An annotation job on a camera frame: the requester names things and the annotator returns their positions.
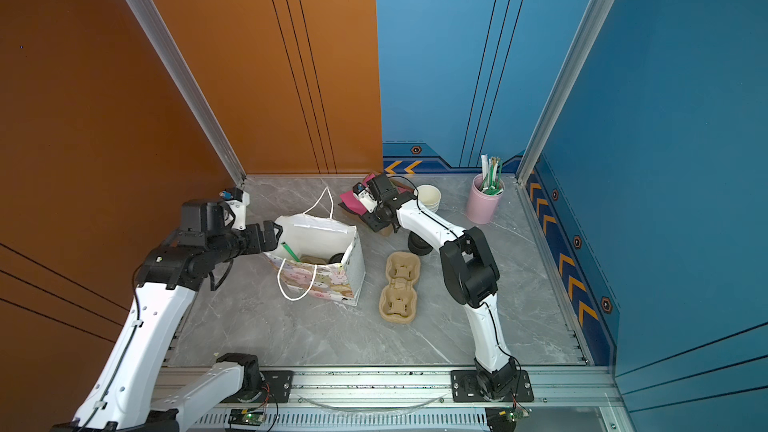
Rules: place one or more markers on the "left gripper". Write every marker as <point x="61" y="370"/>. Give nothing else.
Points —
<point x="256" y="244"/>

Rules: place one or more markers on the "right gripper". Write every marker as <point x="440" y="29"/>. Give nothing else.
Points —
<point x="369" y="220"/>

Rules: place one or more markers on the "green straw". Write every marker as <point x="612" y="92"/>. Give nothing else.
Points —
<point x="289" y="250"/>

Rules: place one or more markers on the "pink napkin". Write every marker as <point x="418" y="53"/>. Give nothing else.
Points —
<point x="348" y="198"/>

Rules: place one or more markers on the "single beige pulp cup carrier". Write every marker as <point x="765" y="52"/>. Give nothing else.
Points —
<point x="313" y="261"/>

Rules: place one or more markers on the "white paper gift bag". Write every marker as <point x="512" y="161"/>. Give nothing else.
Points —
<point x="318" y="256"/>

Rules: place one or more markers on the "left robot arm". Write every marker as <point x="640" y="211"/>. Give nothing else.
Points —
<point x="167" y="282"/>

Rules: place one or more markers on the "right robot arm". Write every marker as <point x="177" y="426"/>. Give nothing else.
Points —
<point x="470" y="274"/>

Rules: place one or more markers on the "stack of paper cups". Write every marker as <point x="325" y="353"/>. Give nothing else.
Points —
<point x="429" y="196"/>

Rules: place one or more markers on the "stack of black lids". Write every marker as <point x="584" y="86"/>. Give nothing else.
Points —
<point x="418" y="246"/>

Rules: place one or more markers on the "pink straw holder cup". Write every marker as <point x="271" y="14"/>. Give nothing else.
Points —
<point x="481" y="207"/>

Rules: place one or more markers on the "bundle of wrapped straws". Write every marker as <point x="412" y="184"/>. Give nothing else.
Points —
<point x="491" y="182"/>

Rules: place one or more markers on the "green circuit board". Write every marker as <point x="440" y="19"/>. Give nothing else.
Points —
<point x="246" y="417"/>

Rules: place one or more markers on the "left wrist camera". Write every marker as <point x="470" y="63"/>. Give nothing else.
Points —
<point x="235" y="202"/>

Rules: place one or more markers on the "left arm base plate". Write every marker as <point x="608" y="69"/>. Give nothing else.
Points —
<point x="275" y="386"/>

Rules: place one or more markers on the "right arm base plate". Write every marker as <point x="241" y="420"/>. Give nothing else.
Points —
<point x="471" y="386"/>

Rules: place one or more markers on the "aluminium front rail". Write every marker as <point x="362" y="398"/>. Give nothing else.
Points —
<point x="419" y="398"/>

